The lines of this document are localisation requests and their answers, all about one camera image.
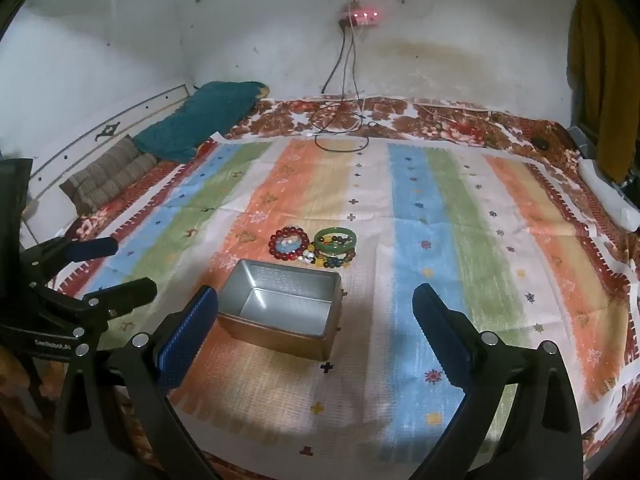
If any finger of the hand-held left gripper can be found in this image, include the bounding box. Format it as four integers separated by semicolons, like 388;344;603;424
20;236;120;282
34;276;159;352

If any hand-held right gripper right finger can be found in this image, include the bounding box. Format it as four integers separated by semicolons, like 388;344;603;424
410;283;584;480

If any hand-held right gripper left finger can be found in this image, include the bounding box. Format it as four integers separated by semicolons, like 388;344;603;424
50;285;221;480

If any yellow and black bead bracelet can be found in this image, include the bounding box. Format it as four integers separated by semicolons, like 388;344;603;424
307;242;357;270

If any red bead bracelet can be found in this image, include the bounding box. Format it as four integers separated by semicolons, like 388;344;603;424
269;226;311;262

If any green jade bangle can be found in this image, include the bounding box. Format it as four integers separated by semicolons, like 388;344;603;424
314;227;358;256

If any brown striped cushion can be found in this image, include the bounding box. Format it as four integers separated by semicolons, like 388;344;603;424
59;135;160;216

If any striped colourful cloth mat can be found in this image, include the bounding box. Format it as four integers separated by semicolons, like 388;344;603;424
57;132;640;480

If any teal cloth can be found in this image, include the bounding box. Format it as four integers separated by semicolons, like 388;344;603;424
132;81;271;163

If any white bolster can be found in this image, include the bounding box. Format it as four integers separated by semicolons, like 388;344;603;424
577;158;640;233

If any yellow hanging cloth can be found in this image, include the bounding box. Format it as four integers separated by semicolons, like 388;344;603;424
567;0;640;183

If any power strip with red lights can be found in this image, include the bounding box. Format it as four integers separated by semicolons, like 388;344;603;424
337;7;381;29

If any black cable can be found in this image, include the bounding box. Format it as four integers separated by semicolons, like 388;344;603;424
310;25;372;154

